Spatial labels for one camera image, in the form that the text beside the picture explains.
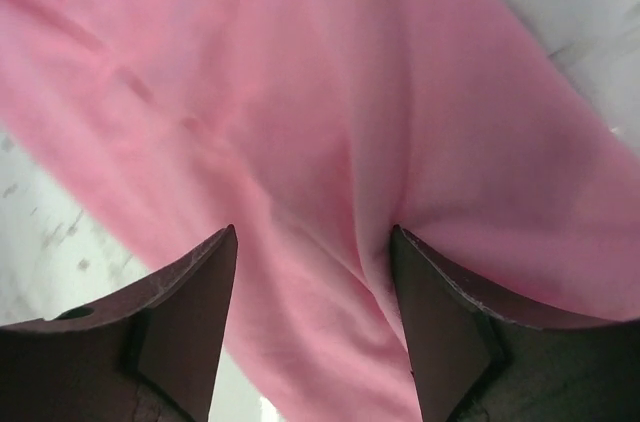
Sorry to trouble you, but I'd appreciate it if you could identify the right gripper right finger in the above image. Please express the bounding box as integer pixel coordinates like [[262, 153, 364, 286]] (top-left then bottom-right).
[[390, 227, 639, 421]]

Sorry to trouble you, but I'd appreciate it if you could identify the pink t shirt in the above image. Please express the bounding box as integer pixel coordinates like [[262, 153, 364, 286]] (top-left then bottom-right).
[[1, 0, 639, 421]]

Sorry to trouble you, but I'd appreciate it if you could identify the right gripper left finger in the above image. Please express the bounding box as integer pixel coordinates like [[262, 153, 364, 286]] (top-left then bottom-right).
[[1, 226, 237, 422]]

